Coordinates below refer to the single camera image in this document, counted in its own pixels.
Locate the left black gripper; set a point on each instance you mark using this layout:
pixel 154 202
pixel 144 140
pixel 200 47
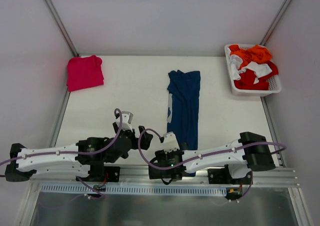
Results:
pixel 136 139

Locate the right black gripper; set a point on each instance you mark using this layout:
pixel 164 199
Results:
pixel 183 146

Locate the navy blue t-shirt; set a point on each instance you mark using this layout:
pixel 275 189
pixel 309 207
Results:
pixel 183 107

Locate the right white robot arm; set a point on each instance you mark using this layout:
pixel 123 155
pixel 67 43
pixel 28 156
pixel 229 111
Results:
pixel 249 153

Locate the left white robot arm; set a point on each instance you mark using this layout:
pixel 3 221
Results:
pixel 26 163

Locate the folded pink t-shirt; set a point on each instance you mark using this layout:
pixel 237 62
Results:
pixel 84 73

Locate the red t-shirt in basket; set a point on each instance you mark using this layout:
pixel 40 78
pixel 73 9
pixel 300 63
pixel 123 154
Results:
pixel 263 83

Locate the white t-shirt in basket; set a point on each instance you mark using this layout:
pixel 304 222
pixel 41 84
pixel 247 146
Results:
pixel 250 73

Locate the white plastic basket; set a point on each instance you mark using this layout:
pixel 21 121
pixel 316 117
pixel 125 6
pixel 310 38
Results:
pixel 274 81

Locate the orange t-shirt in basket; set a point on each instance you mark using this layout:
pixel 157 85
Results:
pixel 256 54

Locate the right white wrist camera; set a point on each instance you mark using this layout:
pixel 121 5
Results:
pixel 170 143

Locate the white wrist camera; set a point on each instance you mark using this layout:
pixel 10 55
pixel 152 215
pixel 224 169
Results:
pixel 170 143
pixel 124 121

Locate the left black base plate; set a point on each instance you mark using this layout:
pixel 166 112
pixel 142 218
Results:
pixel 101 173

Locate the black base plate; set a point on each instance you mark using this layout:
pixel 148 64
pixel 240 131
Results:
pixel 222 177
pixel 101 173

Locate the white slotted cable duct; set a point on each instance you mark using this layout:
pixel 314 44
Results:
pixel 137 190

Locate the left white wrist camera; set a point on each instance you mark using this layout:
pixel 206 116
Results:
pixel 124 121

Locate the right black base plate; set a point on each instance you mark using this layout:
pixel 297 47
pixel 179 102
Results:
pixel 222 177

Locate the aluminium mounting rail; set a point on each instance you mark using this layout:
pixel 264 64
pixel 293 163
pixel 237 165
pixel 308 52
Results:
pixel 138 174

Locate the left aluminium corner post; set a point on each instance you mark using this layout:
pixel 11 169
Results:
pixel 59 23

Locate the aluminium corner post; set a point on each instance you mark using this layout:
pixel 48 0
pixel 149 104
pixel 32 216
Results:
pixel 59 23
pixel 275 22

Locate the right aluminium corner post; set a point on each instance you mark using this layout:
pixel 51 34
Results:
pixel 275 22

